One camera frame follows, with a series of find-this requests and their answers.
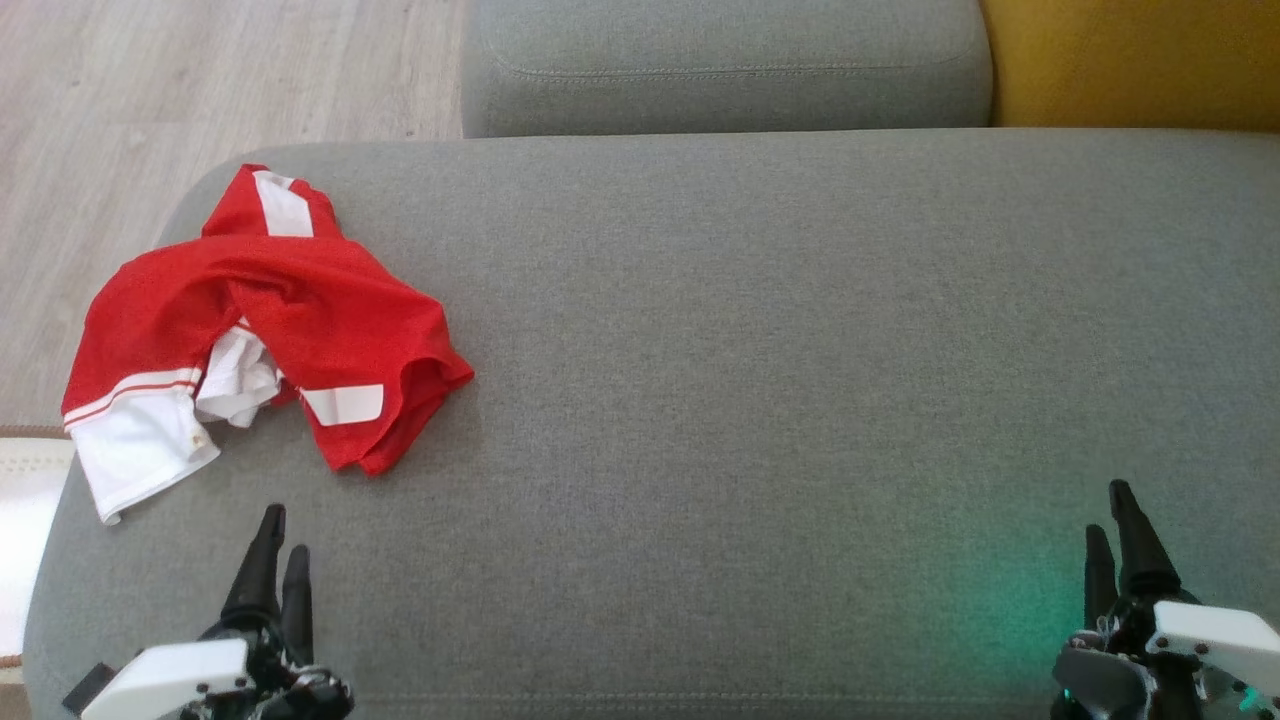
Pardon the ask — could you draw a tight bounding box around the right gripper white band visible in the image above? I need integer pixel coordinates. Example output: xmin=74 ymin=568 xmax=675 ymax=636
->
xmin=1050 ymin=479 xmax=1280 ymax=720

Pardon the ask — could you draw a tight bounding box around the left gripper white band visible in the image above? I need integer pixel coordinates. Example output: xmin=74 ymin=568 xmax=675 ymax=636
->
xmin=80 ymin=503 xmax=353 ymax=720

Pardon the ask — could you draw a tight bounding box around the yellow sofa backrest cushion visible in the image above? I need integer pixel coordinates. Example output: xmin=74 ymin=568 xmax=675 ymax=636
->
xmin=980 ymin=0 xmax=1280 ymax=131

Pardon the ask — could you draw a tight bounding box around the white laundry basket brown rim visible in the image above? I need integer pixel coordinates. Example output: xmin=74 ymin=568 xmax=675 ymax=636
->
xmin=0 ymin=425 xmax=77 ymax=683

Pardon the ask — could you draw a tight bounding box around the grey sofa seat cushion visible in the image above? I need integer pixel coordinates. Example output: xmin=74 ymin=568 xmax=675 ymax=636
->
xmin=460 ymin=0 xmax=996 ymax=139

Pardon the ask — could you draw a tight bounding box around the red shorts white stripe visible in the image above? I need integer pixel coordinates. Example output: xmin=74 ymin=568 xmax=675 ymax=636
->
xmin=200 ymin=163 xmax=476 ymax=477

